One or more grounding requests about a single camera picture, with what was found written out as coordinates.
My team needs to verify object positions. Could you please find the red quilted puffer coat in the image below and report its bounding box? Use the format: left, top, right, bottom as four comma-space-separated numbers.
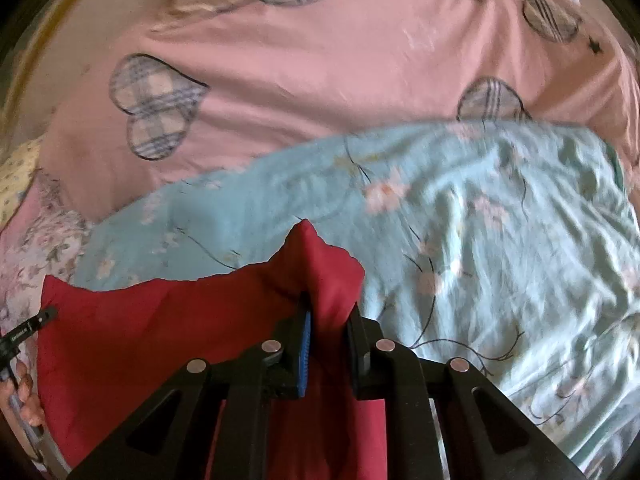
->
37, 221, 387, 479

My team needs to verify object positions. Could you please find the person's left hand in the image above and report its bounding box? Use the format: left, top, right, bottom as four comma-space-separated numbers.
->
1, 359, 44, 427

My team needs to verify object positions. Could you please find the white floral ruffled pillow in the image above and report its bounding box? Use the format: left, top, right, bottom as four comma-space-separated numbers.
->
1, 172, 93, 333

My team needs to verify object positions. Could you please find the yellow floral pillow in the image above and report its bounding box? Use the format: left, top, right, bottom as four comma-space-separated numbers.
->
0, 138, 42, 229

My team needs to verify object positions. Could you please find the light blue floral bedsheet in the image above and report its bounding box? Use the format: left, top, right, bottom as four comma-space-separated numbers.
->
73, 122, 639, 479

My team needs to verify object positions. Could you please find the pink quilt with plaid hearts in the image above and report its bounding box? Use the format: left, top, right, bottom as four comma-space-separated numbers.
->
40, 0, 639, 221

